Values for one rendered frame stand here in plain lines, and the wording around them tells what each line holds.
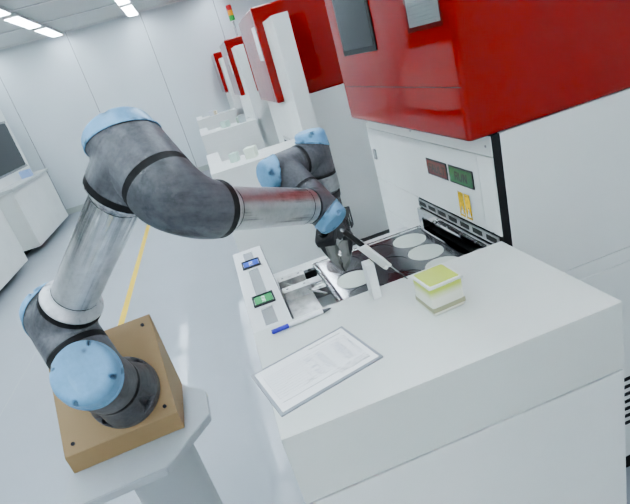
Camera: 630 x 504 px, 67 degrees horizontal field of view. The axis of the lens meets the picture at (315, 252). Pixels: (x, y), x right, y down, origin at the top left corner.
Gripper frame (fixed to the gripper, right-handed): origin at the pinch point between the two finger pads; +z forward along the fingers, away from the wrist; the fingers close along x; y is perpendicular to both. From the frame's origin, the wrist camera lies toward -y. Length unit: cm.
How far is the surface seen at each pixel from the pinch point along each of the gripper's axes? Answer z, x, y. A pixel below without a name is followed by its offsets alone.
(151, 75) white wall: -82, 469, 648
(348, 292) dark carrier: 7.0, 0.1, -0.6
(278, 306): 1.1, 13.3, -14.7
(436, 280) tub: -6.3, -25.7, -22.8
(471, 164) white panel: -17.2, -34.1, 13.1
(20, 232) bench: 64, 545, 345
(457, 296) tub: -2.0, -29.0, -22.3
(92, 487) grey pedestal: 15, 45, -56
